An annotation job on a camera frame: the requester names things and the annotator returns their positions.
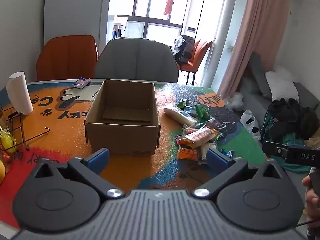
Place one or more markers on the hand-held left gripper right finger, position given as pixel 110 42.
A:
pixel 216 158

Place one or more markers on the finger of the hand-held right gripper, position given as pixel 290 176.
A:
pixel 292 153

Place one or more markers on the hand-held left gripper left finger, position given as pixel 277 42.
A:
pixel 98 158

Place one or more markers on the brown cardboard box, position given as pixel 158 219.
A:
pixel 120 137

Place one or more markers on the large green snack packet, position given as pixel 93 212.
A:
pixel 203 112

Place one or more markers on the long white snack packet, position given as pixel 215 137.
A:
pixel 178 113

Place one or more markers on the person's right hand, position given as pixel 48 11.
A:
pixel 313 205

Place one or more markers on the clear white snack packet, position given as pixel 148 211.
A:
pixel 207 147

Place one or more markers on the orange striped snack packet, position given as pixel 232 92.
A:
pixel 197 137

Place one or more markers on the small orange snack packet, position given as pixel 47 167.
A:
pixel 187 154

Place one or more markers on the brown snack packet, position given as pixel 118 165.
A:
pixel 214 123

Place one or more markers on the green cloth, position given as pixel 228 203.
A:
pixel 268 127

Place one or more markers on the red and white snack packet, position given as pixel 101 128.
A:
pixel 190 130

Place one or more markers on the pile of dark clothes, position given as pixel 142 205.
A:
pixel 290 115

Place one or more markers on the printed table mat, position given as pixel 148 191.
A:
pixel 62 140

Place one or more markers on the white plastic bag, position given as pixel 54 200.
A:
pixel 250 122

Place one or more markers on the blue snack packet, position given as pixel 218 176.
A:
pixel 191 113

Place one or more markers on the crumpled white wrap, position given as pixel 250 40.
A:
pixel 235 101

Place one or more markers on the small green snack packet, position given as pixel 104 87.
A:
pixel 183 104

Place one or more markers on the grey sofa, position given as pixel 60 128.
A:
pixel 252 100

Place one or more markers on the white pillow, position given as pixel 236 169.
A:
pixel 282 85

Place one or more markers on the grey cushion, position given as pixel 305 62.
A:
pixel 260 75

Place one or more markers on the yellow packet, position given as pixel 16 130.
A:
pixel 7 140

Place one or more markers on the white paper towel roll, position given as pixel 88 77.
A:
pixel 18 92

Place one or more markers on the orange chair with backpack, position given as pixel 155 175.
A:
pixel 198 55

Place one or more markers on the grey chair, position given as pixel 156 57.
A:
pixel 136 60

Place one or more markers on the grey backpack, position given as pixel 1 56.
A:
pixel 183 48

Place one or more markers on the pink curtain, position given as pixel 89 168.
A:
pixel 255 35

